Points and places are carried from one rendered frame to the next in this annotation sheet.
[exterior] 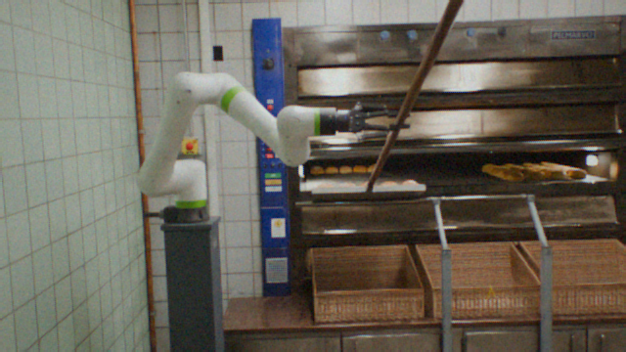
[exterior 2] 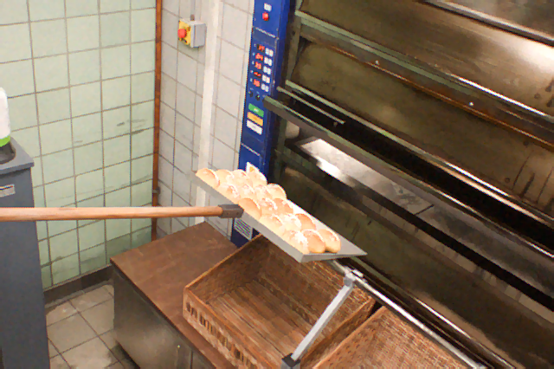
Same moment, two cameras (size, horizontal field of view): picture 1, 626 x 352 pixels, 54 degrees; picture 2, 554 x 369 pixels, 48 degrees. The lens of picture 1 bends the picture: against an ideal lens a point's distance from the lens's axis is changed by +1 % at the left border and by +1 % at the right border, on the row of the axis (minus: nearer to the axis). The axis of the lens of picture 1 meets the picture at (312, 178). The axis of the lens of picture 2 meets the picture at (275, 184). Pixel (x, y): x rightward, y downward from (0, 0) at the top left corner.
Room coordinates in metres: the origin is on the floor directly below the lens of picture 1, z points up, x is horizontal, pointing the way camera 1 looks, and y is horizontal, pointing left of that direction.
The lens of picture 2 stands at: (1.83, -1.45, 2.33)
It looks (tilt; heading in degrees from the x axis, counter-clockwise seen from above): 31 degrees down; 44
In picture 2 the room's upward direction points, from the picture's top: 8 degrees clockwise
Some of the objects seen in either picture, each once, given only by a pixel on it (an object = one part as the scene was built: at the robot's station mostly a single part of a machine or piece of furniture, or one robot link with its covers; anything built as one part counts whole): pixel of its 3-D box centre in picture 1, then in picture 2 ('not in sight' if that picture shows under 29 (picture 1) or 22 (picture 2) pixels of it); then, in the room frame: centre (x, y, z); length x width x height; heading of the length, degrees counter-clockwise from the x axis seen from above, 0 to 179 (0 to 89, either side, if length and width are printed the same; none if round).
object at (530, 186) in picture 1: (456, 189); (480, 266); (3.47, -0.83, 1.16); 1.80 x 0.06 x 0.04; 90
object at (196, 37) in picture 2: (191, 146); (191, 32); (3.40, 0.67, 1.46); 0.10 x 0.07 x 0.10; 90
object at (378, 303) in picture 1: (363, 281); (277, 305); (3.17, -0.26, 0.72); 0.56 x 0.49 x 0.28; 91
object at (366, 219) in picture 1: (457, 213); (464, 302); (3.44, -0.83, 1.02); 1.79 x 0.11 x 0.19; 90
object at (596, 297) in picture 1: (586, 274); not in sight; (3.18, -1.44, 0.72); 0.56 x 0.49 x 0.28; 90
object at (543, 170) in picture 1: (531, 170); not in sight; (3.89, -1.41, 1.21); 0.61 x 0.48 x 0.06; 0
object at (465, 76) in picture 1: (457, 76); (545, 80); (3.44, -0.83, 1.80); 1.79 x 0.11 x 0.19; 90
